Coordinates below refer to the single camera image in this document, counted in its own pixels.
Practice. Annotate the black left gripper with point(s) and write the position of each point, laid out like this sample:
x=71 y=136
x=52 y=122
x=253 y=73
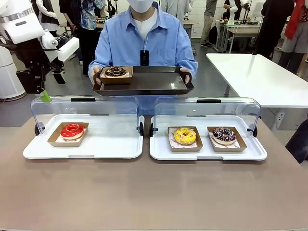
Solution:
x=36 y=57

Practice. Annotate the chocolate glazed donut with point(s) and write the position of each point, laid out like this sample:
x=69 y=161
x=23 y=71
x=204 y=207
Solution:
x=115 y=71

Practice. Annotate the black serving tray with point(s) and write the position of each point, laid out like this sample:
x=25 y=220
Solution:
x=156 y=83

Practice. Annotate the dark purple sprinkled donut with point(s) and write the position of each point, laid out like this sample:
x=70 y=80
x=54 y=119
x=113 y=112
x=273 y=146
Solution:
x=224 y=136

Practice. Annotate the cardboard tray of purple donut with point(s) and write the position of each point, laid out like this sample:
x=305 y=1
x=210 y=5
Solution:
x=228 y=148

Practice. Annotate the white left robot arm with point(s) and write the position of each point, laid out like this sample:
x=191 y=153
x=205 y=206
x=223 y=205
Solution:
x=16 y=21

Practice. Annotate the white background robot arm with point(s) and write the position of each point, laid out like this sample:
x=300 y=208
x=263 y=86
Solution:
x=234 y=12

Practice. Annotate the person's right forearm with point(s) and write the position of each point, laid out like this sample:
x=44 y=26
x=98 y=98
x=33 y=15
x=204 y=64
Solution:
x=95 y=63

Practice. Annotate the person's left forearm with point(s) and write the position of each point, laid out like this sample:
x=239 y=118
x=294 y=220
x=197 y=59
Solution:
x=192 y=63

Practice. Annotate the red glazed donut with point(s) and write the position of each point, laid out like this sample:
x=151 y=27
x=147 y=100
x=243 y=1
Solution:
x=72 y=131

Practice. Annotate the person in black vest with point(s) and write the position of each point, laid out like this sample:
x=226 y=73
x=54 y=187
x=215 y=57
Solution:
x=49 y=14

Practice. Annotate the cardboard tray of red donut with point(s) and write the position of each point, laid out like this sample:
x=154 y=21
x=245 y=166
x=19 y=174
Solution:
x=60 y=142

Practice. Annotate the person in dark shirt and jeans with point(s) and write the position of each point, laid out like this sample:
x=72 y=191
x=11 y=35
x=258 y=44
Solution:
x=71 y=14

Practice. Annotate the person in blue patterned shirt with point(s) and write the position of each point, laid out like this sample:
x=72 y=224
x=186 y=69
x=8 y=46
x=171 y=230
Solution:
x=89 y=21

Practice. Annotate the yellow sprinkled donut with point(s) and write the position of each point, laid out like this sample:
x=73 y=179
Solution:
x=185 y=136

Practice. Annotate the cardboard tray of yellow donut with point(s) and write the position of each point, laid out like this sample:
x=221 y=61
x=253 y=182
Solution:
x=186 y=148

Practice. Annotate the person in grey-green shirt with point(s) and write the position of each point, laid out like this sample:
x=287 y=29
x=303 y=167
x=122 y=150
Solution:
x=208 y=16

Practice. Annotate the person in black clothes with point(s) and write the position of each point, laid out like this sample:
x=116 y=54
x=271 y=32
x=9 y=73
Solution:
x=272 y=19

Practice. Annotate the person with red scarf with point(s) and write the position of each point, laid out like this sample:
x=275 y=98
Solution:
x=296 y=29

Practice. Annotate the person's right hand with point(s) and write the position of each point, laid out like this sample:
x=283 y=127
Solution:
x=97 y=73

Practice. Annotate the person's left hand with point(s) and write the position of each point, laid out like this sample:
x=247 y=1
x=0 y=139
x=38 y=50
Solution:
x=185 y=73

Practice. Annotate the white air purifier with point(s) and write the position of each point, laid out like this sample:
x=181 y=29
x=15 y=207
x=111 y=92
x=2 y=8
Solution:
x=9 y=79

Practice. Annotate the clear display lid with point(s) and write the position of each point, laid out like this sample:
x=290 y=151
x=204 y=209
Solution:
x=96 y=106
x=216 y=108

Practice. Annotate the white display tray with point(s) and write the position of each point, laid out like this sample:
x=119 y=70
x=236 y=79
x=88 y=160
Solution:
x=108 y=144
x=207 y=155

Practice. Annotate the black clip-on badge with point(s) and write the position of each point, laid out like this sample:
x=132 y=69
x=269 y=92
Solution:
x=144 y=57

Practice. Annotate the black backpack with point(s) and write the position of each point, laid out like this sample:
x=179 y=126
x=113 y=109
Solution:
x=213 y=33

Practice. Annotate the grey background workbench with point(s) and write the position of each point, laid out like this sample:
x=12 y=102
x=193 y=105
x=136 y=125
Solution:
x=240 y=31

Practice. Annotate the large white table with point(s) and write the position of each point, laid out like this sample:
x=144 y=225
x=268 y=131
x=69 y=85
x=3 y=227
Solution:
x=252 y=77

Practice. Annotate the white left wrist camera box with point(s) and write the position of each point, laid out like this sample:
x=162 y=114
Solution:
x=69 y=48

